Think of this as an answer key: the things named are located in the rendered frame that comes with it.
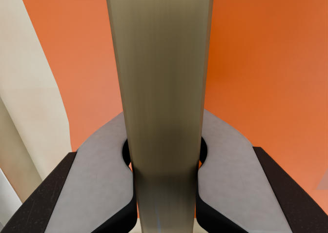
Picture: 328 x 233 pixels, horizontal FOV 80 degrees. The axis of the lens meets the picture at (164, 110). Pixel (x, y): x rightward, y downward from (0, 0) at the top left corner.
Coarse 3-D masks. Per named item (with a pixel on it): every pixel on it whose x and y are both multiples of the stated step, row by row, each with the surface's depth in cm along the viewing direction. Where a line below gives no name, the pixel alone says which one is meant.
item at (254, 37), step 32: (32, 0) 14; (64, 0) 14; (96, 0) 14; (224, 0) 14; (256, 0) 14; (288, 0) 14; (320, 0) 14; (64, 32) 15; (96, 32) 15; (224, 32) 15; (256, 32) 15; (288, 32) 15; (320, 32) 15; (64, 64) 16; (96, 64) 16; (224, 64) 17; (256, 64) 17; (288, 64) 17; (320, 64) 17
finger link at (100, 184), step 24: (120, 120) 11; (96, 144) 9; (120, 144) 9; (72, 168) 8; (96, 168) 8; (120, 168) 8; (72, 192) 7; (96, 192) 7; (120, 192) 7; (72, 216) 6; (96, 216) 6; (120, 216) 7
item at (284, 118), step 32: (64, 96) 18; (96, 96) 18; (224, 96) 18; (256, 96) 18; (288, 96) 18; (320, 96) 18; (96, 128) 20; (256, 128) 20; (288, 128) 20; (320, 128) 20; (288, 160) 22; (320, 160) 22; (320, 192) 25
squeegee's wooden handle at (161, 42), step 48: (144, 0) 5; (192, 0) 5; (144, 48) 6; (192, 48) 6; (144, 96) 6; (192, 96) 6; (144, 144) 7; (192, 144) 8; (144, 192) 9; (192, 192) 9
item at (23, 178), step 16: (0, 112) 18; (0, 128) 18; (0, 144) 18; (16, 144) 20; (0, 160) 18; (16, 160) 20; (0, 176) 18; (16, 176) 20; (32, 176) 22; (0, 192) 19; (16, 192) 20; (32, 192) 22; (0, 208) 21; (16, 208) 21
